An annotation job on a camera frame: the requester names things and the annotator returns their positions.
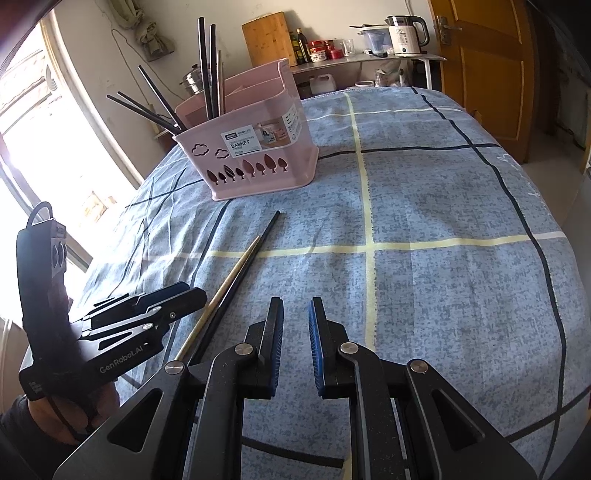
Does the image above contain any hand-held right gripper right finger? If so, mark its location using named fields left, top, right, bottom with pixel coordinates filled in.
left=308, top=296, right=539, bottom=480

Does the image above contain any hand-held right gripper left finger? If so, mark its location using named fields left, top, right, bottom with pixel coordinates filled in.
left=53, top=296, right=284, bottom=480

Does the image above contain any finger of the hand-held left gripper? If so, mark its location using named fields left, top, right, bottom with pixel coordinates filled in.
left=92, top=282, right=192, bottom=313
left=76, top=287, right=208, bottom=342

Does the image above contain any cream chopstick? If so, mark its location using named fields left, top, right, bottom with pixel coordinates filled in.
left=174, top=235, right=262, bottom=365

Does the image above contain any black chopstick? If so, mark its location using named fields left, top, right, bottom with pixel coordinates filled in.
left=137, top=65, right=188, bottom=132
left=187, top=210, right=281, bottom=367
left=198, top=17, right=214, bottom=120
left=117, top=91, right=179, bottom=128
left=210, top=24, right=221, bottom=118
left=106, top=95, right=181, bottom=134

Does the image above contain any pink plastic utensil basket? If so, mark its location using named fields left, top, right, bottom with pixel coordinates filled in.
left=173, top=59, right=320, bottom=201

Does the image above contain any silver metal chopstick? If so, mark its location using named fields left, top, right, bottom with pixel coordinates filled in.
left=217, top=50, right=226, bottom=114

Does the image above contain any person's left forearm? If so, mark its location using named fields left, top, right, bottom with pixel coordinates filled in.
left=0, top=394, right=70, bottom=480

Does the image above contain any person's left hand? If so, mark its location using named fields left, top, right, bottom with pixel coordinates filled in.
left=28, top=381, right=122, bottom=446

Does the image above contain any blue plaid tablecloth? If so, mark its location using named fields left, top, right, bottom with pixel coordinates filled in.
left=69, top=85, right=591, bottom=480

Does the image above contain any window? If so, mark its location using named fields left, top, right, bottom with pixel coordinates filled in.
left=0, top=9, right=145, bottom=324

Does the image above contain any steel steamer pot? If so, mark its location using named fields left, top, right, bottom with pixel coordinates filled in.
left=179, top=65, right=205, bottom=97

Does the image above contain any white plastic jug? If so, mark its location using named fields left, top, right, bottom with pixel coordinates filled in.
left=309, top=74, right=337, bottom=97

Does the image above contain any hanging cloth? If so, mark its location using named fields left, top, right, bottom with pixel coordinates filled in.
left=113, top=0, right=176, bottom=62

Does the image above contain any wooden cutting board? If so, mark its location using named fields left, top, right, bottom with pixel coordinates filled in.
left=241, top=11, right=289, bottom=70

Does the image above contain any pale plastic bag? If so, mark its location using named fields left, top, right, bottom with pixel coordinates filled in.
left=376, top=62, right=408, bottom=88

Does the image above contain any stainless steel kitchen counter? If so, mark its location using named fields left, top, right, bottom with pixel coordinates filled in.
left=291, top=52, right=448, bottom=92

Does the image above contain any clear plastic container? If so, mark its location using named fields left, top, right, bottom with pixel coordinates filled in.
left=359, top=25, right=393, bottom=57

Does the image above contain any white electric kettle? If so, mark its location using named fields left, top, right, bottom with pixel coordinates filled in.
left=387, top=15, right=431, bottom=57

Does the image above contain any brown wooden door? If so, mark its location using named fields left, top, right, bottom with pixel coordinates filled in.
left=427, top=0, right=539, bottom=163

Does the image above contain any black cable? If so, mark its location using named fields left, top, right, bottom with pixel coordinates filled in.
left=25, top=202, right=55, bottom=229

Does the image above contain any metal door handle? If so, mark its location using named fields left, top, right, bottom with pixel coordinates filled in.
left=434, top=16, right=463, bottom=46

